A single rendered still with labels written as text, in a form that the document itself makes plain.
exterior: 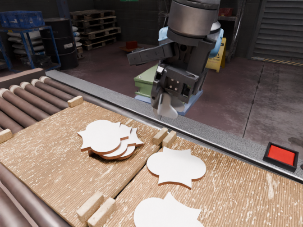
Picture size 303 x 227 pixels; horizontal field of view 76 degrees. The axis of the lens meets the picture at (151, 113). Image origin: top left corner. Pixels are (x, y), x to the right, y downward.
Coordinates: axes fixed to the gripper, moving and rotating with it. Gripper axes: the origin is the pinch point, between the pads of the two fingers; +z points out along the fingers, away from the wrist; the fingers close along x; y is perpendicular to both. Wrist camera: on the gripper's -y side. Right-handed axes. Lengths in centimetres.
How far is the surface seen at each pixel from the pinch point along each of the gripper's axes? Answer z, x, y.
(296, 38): 46, 467, 47
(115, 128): 10.4, -2.3, -11.0
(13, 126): 23, -15, -45
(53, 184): 15.0, -22.2, -11.7
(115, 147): 9.3, -8.2, -5.7
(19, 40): 143, 169, -424
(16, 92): 30, 0, -75
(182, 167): 9.6, -2.1, 10.8
